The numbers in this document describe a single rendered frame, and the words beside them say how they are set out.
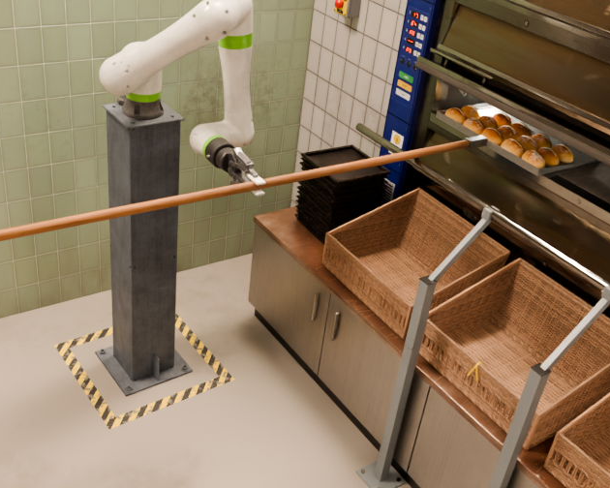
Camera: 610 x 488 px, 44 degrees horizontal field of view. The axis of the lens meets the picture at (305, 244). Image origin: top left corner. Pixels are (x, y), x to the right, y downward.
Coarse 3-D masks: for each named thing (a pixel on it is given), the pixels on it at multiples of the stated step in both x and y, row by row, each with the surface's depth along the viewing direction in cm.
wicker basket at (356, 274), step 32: (416, 192) 322; (352, 224) 310; (384, 224) 321; (416, 224) 323; (448, 224) 308; (352, 256) 293; (384, 256) 322; (416, 256) 322; (480, 256) 296; (352, 288) 298; (384, 288) 279; (416, 288) 304; (448, 288) 275; (384, 320) 283
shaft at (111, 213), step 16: (448, 144) 275; (464, 144) 278; (368, 160) 256; (384, 160) 259; (400, 160) 263; (288, 176) 239; (304, 176) 242; (320, 176) 246; (208, 192) 224; (224, 192) 227; (240, 192) 230; (112, 208) 210; (128, 208) 211; (144, 208) 214; (160, 208) 217; (32, 224) 199; (48, 224) 200; (64, 224) 202; (80, 224) 205; (0, 240) 194
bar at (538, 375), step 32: (416, 160) 269; (480, 224) 245; (512, 224) 237; (448, 256) 245; (608, 288) 211; (416, 320) 251; (416, 352) 259; (544, 384) 214; (384, 448) 284; (512, 448) 226; (384, 480) 292
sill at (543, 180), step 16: (432, 112) 309; (448, 128) 303; (528, 176) 275; (544, 176) 268; (560, 176) 269; (560, 192) 264; (576, 192) 260; (592, 208) 255; (608, 208) 252; (608, 224) 251
